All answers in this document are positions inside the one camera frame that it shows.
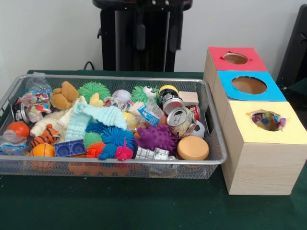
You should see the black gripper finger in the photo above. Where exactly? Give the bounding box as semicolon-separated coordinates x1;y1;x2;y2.
135;3;146;51
167;3;183;53

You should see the polka dot cloth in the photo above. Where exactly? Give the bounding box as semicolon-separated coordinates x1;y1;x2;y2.
250;110;287;132

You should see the multicolour cloth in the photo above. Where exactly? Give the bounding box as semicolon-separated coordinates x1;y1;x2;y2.
20;87;53;123

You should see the shallow mesh bin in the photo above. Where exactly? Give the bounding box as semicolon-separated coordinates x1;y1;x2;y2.
0;73;228;180

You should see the wooden box with three holes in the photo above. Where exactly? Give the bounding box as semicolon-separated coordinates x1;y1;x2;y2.
203;46;307;196

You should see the green spiky toy with eyes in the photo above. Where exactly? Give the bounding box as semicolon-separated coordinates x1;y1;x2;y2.
131;85;161;105

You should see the white baseball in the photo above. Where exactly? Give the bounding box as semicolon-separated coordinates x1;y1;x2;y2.
112;89;132;104

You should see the green spiky ball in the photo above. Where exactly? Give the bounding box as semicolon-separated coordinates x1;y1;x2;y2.
78;81;111;100

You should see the crushed drink can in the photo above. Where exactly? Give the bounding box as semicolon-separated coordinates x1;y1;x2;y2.
166;106;196;137

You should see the brown teddy bear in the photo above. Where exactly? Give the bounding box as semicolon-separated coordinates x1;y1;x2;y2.
49;80;80;110

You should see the purple spiky ball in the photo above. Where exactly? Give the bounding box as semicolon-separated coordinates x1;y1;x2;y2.
134;124;178;153

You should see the blue spiky ball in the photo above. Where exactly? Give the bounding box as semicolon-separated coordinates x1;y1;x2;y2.
85;121;135;154

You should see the light blue knitted cloth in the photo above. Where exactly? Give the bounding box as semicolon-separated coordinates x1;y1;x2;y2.
65;104;128;142

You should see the orange round sponge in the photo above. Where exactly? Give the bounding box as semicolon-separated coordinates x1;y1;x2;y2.
177;136;210;161

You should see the dark green side tablecloth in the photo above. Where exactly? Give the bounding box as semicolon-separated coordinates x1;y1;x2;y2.
286;76;307;99

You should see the tiger plush toy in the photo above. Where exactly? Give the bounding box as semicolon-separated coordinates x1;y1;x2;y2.
31;124;60;147

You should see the small basketball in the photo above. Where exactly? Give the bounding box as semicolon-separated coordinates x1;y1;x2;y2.
29;143;57;172

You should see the orange ball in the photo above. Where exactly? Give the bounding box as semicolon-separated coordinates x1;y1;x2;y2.
6;121;30;138

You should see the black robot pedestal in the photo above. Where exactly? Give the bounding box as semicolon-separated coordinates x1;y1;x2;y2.
92;0;194;72

